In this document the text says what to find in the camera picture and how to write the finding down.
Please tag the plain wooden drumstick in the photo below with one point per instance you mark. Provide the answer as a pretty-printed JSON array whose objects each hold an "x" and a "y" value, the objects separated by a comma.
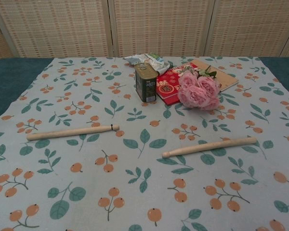
[{"x": 207, "y": 147}]

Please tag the wooden drumstick with black band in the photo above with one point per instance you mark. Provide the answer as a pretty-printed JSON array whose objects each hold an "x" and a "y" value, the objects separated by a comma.
[{"x": 69, "y": 132}]

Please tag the green rectangular tin can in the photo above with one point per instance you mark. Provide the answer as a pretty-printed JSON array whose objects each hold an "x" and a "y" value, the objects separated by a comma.
[{"x": 146, "y": 83}]

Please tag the floral fruit print tablecloth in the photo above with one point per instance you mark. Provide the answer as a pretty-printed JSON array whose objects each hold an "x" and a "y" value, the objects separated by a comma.
[{"x": 135, "y": 168}]

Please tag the crumpled white green snack bag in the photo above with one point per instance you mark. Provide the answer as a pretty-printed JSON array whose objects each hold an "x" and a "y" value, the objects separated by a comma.
[{"x": 151, "y": 62}]

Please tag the pink artificial peony bouquet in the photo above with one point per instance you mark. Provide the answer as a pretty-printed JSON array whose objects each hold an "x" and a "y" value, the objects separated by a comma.
[{"x": 198, "y": 90}]

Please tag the woven bamboo folding screen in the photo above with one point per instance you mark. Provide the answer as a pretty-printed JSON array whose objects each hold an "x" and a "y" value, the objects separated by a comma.
[{"x": 144, "y": 26}]

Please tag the tan wooden board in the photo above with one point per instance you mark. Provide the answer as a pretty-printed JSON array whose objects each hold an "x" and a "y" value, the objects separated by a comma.
[{"x": 225, "y": 77}]

